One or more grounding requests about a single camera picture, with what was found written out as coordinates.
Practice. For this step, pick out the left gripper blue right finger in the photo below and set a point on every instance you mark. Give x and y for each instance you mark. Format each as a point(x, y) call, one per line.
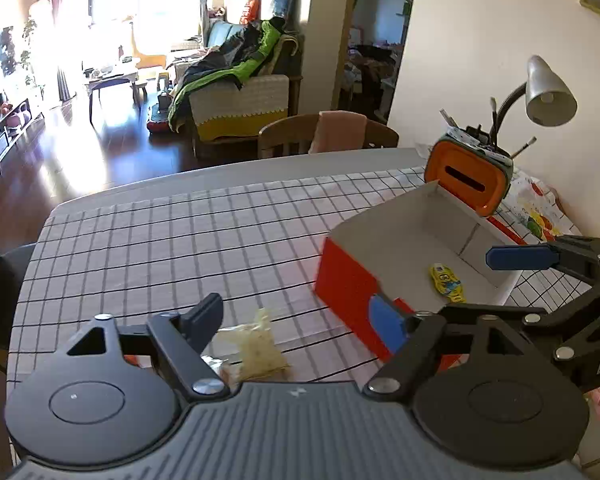
point(388, 319)

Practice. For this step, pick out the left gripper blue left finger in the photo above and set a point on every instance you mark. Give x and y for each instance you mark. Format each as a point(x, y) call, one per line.
point(200, 324)

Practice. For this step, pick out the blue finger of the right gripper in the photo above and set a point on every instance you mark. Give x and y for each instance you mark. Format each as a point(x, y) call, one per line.
point(527, 257)

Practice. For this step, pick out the yellow minion snack pack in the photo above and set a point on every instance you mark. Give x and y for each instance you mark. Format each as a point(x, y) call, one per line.
point(447, 284)

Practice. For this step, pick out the pale clear snack bag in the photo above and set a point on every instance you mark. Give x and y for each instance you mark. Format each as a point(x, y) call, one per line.
point(258, 355)

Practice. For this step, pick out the colourful printed cloth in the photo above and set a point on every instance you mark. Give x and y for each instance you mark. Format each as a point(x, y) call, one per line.
point(534, 205)

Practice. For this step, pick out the red white cardboard box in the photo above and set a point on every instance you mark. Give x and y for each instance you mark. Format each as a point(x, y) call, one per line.
point(391, 247)

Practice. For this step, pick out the checkered white tablecloth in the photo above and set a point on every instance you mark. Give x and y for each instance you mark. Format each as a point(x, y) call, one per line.
point(100, 374)

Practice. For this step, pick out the grey desk lamp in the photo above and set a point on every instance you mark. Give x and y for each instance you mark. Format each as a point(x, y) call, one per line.
point(547, 99)

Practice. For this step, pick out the wooden chair with pink cloth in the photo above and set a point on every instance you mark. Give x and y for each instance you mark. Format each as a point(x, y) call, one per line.
point(324, 132)

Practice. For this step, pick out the armchair with white cover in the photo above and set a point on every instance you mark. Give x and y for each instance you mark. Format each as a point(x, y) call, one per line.
point(221, 111)

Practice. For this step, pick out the green black jacket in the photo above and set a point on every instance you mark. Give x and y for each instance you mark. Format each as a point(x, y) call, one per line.
point(236, 60)

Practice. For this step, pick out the dark coffee table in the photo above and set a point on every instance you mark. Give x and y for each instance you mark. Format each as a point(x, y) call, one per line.
point(97, 82)

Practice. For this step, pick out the tv console cabinet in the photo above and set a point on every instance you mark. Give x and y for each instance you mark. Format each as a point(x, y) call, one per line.
point(15, 122)

